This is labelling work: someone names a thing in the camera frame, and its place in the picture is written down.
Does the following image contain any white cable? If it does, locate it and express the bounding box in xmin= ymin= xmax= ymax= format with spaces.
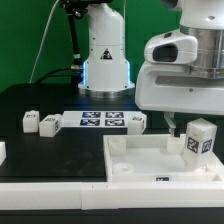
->
xmin=29 ymin=0 xmax=62 ymax=84

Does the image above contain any white left fence piece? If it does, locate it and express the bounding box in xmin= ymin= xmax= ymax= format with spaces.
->
xmin=0 ymin=142 xmax=6 ymax=166

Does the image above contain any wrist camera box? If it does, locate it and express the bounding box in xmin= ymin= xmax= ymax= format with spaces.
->
xmin=144 ymin=30 xmax=198 ymax=64

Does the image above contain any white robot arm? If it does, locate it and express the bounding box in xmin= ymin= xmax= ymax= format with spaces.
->
xmin=59 ymin=0 xmax=224 ymax=115

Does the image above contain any white front fence rail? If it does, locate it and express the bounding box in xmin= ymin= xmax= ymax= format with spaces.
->
xmin=0 ymin=182 xmax=224 ymax=210

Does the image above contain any black cable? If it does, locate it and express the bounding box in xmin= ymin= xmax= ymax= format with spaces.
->
xmin=35 ymin=6 xmax=84 ymax=84

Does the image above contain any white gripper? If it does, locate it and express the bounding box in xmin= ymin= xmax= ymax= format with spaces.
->
xmin=135 ymin=62 xmax=224 ymax=136

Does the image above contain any white marker sheet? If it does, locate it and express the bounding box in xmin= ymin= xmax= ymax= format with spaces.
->
xmin=62 ymin=111 xmax=143 ymax=128

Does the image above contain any white square table top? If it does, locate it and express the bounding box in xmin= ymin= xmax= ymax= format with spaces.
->
xmin=103 ymin=134 xmax=220 ymax=183

